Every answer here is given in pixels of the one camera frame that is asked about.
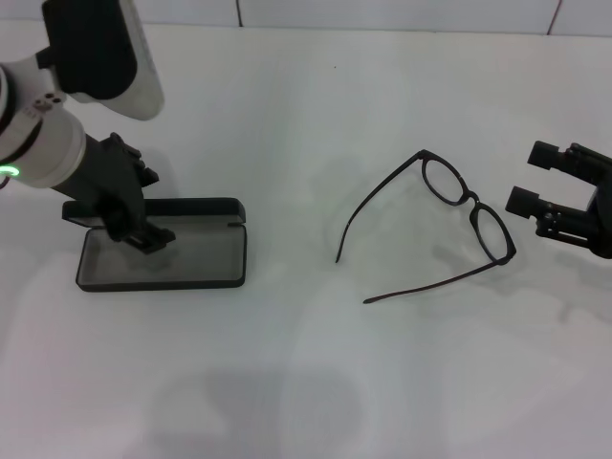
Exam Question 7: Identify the black glasses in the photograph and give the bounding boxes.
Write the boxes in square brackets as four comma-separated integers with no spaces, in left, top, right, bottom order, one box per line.
[334,149,517,307]

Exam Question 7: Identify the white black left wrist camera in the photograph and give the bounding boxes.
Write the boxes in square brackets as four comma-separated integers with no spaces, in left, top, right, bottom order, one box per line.
[35,0,165,123]

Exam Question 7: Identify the black glasses case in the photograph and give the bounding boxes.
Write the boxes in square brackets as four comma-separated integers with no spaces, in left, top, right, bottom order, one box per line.
[61,197,248,293]

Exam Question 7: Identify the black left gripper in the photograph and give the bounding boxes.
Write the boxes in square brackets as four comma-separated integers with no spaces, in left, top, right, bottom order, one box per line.
[50,132,176,255]

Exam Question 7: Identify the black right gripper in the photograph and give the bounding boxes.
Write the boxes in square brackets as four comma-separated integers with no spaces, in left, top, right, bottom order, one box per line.
[505,140,612,262]

